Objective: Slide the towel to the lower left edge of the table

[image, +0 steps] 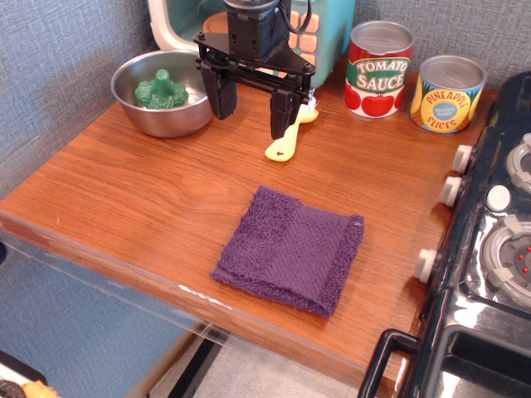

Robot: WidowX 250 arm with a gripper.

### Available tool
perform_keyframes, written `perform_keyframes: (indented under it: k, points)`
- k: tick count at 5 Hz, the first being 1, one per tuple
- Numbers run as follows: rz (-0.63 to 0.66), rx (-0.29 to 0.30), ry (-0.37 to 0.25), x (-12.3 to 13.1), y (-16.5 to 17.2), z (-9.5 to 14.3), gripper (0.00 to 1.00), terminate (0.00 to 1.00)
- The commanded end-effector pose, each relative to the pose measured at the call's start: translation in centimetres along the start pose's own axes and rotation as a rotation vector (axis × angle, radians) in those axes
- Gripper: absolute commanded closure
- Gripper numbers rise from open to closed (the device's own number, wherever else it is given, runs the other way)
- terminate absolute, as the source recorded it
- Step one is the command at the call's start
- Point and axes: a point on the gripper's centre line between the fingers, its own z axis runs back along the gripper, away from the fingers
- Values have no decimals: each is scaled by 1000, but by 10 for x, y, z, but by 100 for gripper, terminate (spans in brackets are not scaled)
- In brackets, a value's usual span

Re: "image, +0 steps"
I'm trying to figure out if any tomato sauce can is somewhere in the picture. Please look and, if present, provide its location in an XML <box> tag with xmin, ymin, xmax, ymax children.
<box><xmin>343</xmin><ymin>20</ymin><xmax>415</xmax><ymax>119</ymax></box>

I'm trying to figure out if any grey stove knob middle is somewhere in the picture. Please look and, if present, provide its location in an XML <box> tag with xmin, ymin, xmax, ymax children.
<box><xmin>440</xmin><ymin>177</ymin><xmax>462</xmax><ymax>207</ymax></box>

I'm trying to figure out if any pineapple slices can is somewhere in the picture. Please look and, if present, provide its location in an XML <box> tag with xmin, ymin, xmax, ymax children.
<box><xmin>410</xmin><ymin>55</ymin><xmax>487</xmax><ymax>134</ymax></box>

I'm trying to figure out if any white stove knob top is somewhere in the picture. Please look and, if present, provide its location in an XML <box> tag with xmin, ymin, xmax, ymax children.
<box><xmin>451</xmin><ymin>145</ymin><xmax>474</xmax><ymax>174</ymax></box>

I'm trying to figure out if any grey stove knob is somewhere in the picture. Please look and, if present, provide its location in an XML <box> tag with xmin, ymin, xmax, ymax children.
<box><xmin>440</xmin><ymin>177</ymin><xmax>462</xmax><ymax>207</ymax></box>
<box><xmin>414</xmin><ymin>249</ymin><xmax>437</xmax><ymax>284</ymax></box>

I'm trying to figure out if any orange plush toy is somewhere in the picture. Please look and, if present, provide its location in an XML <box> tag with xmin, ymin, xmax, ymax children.
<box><xmin>1</xmin><ymin>380</ymin><xmax>59</xmax><ymax>398</ymax></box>

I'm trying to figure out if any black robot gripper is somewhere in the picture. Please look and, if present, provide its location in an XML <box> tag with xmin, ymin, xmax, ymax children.
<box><xmin>193</xmin><ymin>1</ymin><xmax>315</xmax><ymax>140</ymax></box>

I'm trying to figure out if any purple cloth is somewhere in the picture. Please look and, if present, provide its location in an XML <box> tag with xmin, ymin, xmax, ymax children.
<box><xmin>211</xmin><ymin>186</ymin><xmax>364</xmax><ymax>318</ymax></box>

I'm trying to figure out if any green toy broccoli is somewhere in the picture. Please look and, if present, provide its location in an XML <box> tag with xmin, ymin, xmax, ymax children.
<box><xmin>134</xmin><ymin>69</ymin><xmax>188</xmax><ymax>110</ymax></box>

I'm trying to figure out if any black oven door handle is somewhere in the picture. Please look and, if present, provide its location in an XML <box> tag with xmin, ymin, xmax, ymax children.
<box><xmin>358</xmin><ymin>328</ymin><xmax>421</xmax><ymax>398</ymax></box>

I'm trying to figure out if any black toy stove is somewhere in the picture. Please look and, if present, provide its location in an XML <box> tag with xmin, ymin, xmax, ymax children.
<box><xmin>401</xmin><ymin>72</ymin><xmax>530</xmax><ymax>397</ymax></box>

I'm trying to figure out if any yellow toy brush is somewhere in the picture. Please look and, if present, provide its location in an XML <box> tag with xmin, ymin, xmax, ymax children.
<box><xmin>265</xmin><ymin>99</ymin><xmax>319</xmax><ymax>163</ymax></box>

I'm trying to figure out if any grey stove knob bottom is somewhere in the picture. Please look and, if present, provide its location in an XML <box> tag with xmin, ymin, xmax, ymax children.
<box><xmin>414</xmin><ymin>249</ymin><xmax>437</xmax><ymax>284</ymax></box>

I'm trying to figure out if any stainless steel bowl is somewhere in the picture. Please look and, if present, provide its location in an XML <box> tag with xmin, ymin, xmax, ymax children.
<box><xmin>110</xmin><ymin>50</ymin><xmax>213</xmax><ymax>138</ymax></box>

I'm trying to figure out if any teal toy microwave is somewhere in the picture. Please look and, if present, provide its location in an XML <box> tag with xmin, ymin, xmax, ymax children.
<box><xmin>147</xmin><ymin>0</ymin><xmax>355</xmax><ymax>88</ymax></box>

